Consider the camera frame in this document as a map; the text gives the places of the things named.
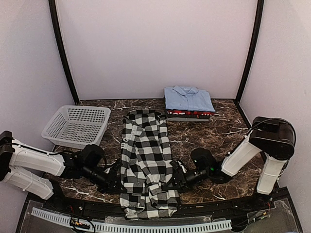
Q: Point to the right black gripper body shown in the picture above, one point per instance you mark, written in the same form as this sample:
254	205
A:
182	179

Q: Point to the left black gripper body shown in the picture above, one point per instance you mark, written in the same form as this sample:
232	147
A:
106	184

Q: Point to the black white plaid shirt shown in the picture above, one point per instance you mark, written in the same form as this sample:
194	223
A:
146	167

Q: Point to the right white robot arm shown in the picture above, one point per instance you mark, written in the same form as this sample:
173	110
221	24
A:
275	137

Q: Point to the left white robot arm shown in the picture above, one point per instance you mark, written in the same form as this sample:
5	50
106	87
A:
17	160

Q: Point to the grey plastic basket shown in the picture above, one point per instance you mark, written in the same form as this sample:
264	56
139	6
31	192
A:
77	126

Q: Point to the folded red black shirt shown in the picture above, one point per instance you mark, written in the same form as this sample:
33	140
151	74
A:
188	114

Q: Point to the folded light blue shirt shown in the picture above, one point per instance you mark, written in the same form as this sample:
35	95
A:
188	98

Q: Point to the black front rail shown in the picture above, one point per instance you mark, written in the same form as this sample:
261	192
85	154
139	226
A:
223	208

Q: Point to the white slotted cable duct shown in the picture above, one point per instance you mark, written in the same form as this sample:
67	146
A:
101	227

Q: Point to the left black frame post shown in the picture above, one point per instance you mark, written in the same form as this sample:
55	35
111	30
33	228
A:
61	50

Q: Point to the black frame post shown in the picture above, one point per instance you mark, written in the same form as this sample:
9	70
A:
251	51
61	50

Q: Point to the right black frame post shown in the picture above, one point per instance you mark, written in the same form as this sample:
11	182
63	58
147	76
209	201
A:
251	51

